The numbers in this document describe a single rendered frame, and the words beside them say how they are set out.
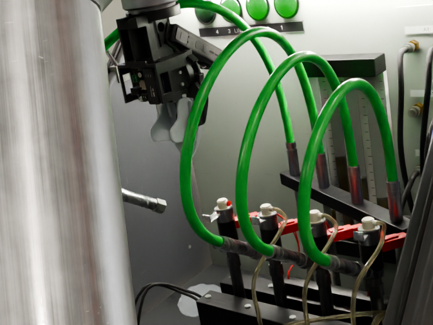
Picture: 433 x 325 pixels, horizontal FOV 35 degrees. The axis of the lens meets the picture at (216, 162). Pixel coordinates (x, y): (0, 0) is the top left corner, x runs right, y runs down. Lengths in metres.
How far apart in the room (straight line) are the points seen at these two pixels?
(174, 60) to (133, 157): 0.46
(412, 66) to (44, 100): 0.85
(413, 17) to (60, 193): 0.84
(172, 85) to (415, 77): 0.41
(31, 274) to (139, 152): 1.03
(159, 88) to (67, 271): 0.57
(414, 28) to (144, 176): 0.58
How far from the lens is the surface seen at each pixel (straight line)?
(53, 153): 0.33
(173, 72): 0.90
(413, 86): 1.13
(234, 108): 1.33
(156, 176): 1.38
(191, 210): 0.85
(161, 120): 0.95
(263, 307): 1.05
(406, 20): 1.11
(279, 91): 1.14
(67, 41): 0.35
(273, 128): 1.29
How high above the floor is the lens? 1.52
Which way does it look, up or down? 18 degrees down
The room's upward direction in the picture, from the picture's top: 11 degrees counter-clockwise
